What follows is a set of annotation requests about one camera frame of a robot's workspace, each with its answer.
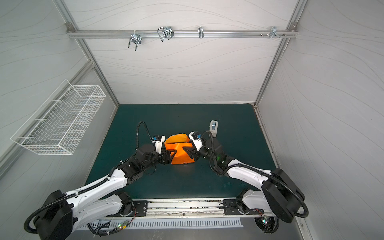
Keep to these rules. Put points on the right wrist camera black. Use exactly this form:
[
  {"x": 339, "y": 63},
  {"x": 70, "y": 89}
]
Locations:
[{"x": 198, "y": 141}]

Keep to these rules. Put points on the white vent strip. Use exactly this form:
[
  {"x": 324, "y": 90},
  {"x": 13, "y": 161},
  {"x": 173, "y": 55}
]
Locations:
[{"x": 188, "y": 223}]

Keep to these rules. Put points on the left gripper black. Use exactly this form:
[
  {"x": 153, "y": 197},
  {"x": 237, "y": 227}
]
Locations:
[{"x": 165, "y": 156}]

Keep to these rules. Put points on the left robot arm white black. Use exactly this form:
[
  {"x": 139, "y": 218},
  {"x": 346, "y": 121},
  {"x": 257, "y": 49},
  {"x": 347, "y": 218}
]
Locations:
[{"x": 63, "y": 213}]

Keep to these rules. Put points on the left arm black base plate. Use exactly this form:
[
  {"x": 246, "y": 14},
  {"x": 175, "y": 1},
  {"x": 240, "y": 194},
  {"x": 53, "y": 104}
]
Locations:
[{"x": 136, "y": 208}]

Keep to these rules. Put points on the metal u-bolt clamp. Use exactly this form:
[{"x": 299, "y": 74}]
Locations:
[
  {"x": 135, "y": 40},
  {"x": 165, "y": 33}
]

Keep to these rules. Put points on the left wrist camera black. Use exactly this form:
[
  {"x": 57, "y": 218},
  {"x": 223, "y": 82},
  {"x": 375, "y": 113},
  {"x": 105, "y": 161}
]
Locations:
[{"x": 157, "y": 140}]

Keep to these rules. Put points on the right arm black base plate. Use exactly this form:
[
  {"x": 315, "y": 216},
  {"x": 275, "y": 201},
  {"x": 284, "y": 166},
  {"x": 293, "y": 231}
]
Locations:
[{"x": 231, "y": 208}]

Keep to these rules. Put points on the orange wrapping paper sheet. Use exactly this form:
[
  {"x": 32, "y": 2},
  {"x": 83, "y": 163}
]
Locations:
[{"x": 176, "y": 144}]

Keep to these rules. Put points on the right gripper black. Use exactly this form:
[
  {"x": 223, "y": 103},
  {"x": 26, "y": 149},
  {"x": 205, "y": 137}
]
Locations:
[{"x": 194, "y": 151}]

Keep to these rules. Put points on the aluminium cross rail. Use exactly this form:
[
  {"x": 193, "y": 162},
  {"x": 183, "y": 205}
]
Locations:
[{"x": 179, "y": 34}]

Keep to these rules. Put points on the white wire basket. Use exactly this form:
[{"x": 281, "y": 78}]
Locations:
[{"x": 58, "y": 125}]

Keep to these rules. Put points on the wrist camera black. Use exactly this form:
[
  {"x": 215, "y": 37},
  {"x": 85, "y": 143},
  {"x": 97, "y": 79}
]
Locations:
[
  {"x": 157, "y": 140},
  {"x": 198, "y": 141}
]

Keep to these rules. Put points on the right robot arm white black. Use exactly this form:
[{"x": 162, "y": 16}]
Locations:
[{"x": 276, "y": 191}]

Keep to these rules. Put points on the green table mat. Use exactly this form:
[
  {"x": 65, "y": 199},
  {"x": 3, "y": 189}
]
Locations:
[{"x": 239, "y": 133}]

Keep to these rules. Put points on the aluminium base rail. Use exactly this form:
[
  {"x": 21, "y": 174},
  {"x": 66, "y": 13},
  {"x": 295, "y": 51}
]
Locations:
[{"x": 159, "y": 208}]

